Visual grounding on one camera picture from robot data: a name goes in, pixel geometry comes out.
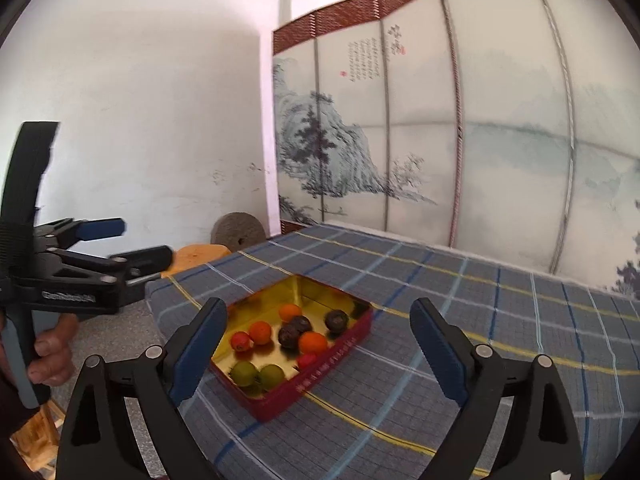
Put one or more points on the red-orange tomato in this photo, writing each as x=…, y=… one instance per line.
x=240, y=341

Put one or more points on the grey plaid blanket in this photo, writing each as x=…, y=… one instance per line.
x=450, y=435

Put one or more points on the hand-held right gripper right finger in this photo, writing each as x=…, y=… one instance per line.
x=440, y=355

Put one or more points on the round grey millstone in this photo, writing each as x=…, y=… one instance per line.
x=237, y=230

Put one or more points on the round wooden stool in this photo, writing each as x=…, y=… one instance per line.
x=200, y=257

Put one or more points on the dark brown passion fruit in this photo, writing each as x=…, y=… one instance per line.
x=336, y=320
x=288, y=337
x=303, y=323

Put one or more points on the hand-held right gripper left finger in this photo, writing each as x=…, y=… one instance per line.
x=200, y=350

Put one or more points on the red tin box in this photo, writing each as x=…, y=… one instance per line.
x=320, y=375

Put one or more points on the red tomato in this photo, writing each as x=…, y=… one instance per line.
x=307, y=360

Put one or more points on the painted folding screen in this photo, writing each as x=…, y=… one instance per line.
x=500, y=135

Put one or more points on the green tomato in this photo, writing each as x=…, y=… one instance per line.
x=271, y=377
x=243, y=373

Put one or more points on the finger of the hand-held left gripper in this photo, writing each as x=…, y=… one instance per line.
x=145, y=257
x=102, y=228

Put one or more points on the person's left hand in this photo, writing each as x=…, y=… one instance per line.
x=55, y=355

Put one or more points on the wooden crate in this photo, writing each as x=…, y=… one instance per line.
x=37, y=435

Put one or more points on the orange tangerine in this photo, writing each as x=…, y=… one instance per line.
x=288, y=312
x=260, y=333
x=313, y=343

